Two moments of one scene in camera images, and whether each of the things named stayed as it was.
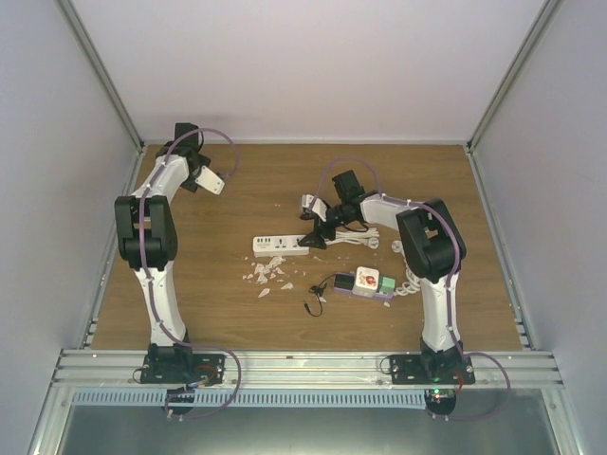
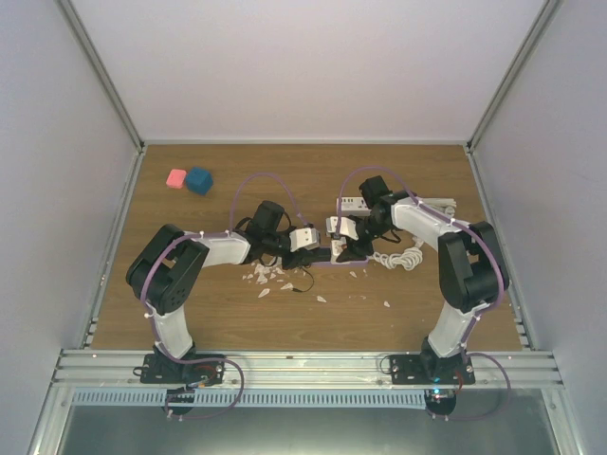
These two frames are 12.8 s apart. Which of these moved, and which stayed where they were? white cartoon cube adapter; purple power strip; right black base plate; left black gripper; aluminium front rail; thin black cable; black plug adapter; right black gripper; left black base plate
Moved: black plug adapter; thin black cable; white cartoon cube adapter; right black gripper; left black gripper; purple power strip
Stayed: left black base plate; aluminium front rail; right black base plate
